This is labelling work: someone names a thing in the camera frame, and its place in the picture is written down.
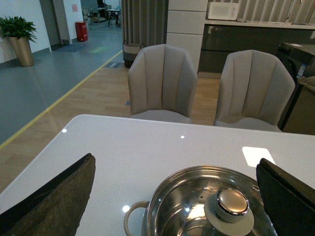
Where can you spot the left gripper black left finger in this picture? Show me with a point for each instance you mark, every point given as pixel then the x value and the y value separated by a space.
pixel 56 208

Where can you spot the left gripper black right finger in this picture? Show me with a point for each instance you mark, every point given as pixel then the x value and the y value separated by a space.
pixel 289 202

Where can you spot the glass pot lid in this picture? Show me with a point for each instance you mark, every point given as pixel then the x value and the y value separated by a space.
pixel 221 204

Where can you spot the stainless steel pot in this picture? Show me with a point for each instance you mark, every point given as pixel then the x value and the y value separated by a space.
pixel 182 206

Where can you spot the right beige upholstered chair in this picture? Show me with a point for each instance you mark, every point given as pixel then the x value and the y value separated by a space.
pixel 254 90

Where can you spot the beige upholstered chair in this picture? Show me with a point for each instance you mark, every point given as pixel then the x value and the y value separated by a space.
pixel 162 82
pixel 254 90

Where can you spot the blue floor mat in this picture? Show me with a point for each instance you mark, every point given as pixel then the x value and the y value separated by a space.
pixel 70 48

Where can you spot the left beige upholstered chair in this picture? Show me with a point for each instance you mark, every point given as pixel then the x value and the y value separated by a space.
pixel 162 82

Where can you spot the woven storage basket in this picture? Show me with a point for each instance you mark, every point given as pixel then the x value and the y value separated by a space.
pixel 130 51

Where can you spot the dark grey kitchen counter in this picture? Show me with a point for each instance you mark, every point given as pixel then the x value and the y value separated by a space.
pixel 221 38

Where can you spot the green potted plant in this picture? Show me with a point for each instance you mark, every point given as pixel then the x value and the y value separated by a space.
pixel 19 32

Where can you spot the red fire extinguisher box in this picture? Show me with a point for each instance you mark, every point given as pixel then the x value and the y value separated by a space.
pixel 81 31

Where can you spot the white microwave oven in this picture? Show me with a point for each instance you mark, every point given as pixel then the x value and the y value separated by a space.
pixel 222 11

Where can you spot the distant black table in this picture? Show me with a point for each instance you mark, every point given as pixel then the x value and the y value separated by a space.
pixel 114 15

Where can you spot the white pillar cabinet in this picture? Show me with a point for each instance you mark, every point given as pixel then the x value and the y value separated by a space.
pixel 185 26

